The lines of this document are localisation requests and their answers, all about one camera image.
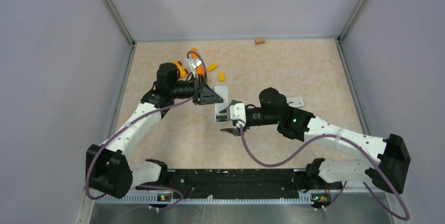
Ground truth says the yellow block lower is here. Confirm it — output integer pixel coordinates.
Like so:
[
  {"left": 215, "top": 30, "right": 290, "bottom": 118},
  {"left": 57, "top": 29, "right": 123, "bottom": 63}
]
[{"left": 218, "top": 71, "right": 225, "bottom": 82}]

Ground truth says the white air conditioner remote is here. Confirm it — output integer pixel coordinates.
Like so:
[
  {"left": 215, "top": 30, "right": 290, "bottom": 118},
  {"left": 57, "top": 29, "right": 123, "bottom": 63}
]
[{"left": 287, "top": 97, "right": 305, "bottom": 108}]

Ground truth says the white remote with dark screen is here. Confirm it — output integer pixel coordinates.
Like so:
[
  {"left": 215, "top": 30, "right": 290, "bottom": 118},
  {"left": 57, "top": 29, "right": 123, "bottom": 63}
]
[{"left": 214, "top": 86, "right": 230, "bottom": 123}]

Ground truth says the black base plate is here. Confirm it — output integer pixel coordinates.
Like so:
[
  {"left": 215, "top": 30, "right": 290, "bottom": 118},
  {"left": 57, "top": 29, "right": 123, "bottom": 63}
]
[{"left": 151, "top": 168, "right": 343, "bottom": 200}]

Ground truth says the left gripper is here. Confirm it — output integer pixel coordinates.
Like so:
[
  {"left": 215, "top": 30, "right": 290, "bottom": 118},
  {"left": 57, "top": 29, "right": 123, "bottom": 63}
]
[{"left": 170, "top": 73, "right": 223, "bottom": 105}]

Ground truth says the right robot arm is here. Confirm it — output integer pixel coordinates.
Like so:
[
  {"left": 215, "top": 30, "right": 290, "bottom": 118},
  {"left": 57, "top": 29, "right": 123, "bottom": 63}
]
[{"left": 217, "top": 88, "right": 411, "bottom": 194}]

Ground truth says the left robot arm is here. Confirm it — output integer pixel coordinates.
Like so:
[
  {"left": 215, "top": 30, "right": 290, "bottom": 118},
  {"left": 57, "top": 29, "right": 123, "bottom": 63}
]
[{"left": 85, "top": 63, "right": 229, "bottom": 199}]

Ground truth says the yellow toy car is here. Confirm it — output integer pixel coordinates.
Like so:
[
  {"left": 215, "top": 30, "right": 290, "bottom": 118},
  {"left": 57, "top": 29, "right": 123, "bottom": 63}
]
[{"left": 173, "top": 61, "right": 188, "bottom": 79}]

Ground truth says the orange toy microphone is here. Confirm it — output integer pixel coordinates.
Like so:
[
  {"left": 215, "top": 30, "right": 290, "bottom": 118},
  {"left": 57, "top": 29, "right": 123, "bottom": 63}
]
[{"left": 189, "top": 48, "right": 205, "bottom": 76}]

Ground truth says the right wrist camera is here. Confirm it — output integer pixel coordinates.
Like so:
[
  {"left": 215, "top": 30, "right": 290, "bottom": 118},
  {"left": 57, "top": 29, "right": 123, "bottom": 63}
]
[{"left": 228, "top": 102, "right": 247, "bottom": 128}]

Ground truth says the yellow block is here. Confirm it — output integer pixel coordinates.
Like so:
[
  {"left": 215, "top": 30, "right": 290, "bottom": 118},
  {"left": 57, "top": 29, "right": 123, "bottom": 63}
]
[
  {"left": 207, "top": 63, "right": 218, "bottom": 71},
  {"left": 218, "top": 71, "right": 225, "bottom": 82}
]

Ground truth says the yellow block upper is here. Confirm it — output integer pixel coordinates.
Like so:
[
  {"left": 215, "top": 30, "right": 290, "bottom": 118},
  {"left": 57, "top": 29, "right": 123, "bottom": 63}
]
[{"left": 207, "top": 63, "right": 218, "bottom": 71}]

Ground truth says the brown wooden block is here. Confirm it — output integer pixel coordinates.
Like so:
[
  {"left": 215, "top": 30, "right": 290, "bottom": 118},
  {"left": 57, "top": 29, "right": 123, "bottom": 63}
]
[{"left": 255, "top": 38, "right": 266, "bottom": 45}]

